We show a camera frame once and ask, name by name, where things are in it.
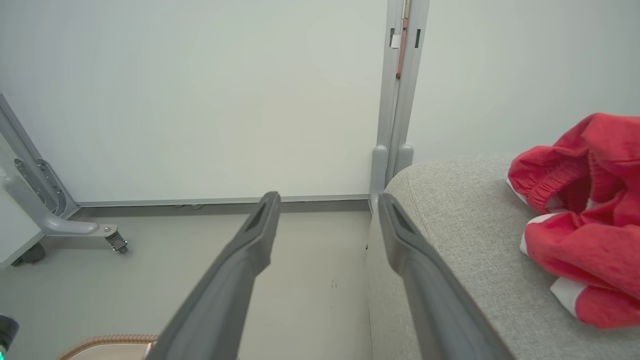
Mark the red shorts white trim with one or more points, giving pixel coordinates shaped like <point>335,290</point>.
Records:
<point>590,245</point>

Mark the white laundry basket tan rim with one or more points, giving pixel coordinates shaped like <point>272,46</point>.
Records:
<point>100,350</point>

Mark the dark robot part green light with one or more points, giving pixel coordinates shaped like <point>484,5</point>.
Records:
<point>7,332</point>

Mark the light grey fabric sofa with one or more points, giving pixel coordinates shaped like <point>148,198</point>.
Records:
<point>475,240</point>

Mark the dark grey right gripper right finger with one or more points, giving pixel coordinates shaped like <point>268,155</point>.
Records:
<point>435,300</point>

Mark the large white partition panel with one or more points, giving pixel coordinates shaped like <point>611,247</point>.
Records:
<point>200,100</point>

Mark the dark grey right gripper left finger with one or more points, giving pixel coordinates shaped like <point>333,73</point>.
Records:
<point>225,300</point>

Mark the grey partition foot with caster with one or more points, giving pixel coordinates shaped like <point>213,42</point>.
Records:
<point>65,227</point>

